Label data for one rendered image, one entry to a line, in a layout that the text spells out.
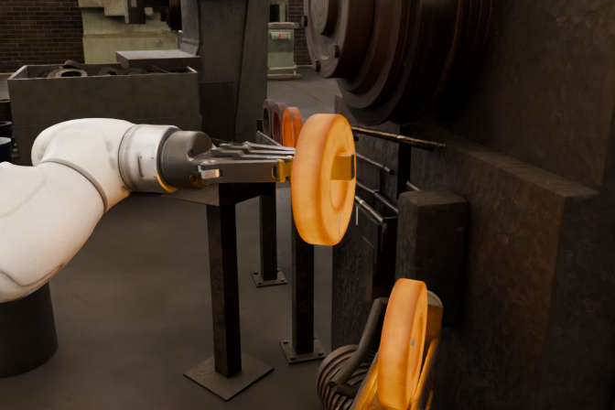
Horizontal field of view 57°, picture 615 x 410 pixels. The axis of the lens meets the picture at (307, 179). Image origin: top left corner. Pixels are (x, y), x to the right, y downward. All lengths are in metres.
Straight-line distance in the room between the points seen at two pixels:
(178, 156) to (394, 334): 0.33
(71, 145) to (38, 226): 0.13
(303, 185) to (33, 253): 0.30
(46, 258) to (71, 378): 1.34
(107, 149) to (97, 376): 1.31
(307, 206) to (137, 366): 1.45
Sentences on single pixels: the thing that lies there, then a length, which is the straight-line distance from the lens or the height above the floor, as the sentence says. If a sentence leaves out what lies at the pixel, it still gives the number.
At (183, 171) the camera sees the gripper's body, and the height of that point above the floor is 0.91.
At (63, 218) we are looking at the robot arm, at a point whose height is 0.87.
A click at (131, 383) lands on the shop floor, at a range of 1.94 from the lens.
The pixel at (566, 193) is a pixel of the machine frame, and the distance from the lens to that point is 0.82.
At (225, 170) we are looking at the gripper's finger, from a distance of 0.68.
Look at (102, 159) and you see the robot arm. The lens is 0.77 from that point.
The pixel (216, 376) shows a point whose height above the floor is 0.01.
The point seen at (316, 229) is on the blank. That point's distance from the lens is 0.63.
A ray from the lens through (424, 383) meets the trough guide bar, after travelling 0.72.
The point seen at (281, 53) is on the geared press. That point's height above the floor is 0.40.
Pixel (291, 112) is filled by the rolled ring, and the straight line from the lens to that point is 1.83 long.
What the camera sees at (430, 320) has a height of 0.70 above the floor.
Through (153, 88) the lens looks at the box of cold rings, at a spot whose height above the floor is 0.66.
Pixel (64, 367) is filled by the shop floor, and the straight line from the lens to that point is 2.08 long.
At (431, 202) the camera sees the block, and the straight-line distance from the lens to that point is 0.96.
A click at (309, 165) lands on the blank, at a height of 0.94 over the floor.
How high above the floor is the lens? 1.11
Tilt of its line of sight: 17 degrees down
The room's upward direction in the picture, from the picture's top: straight up
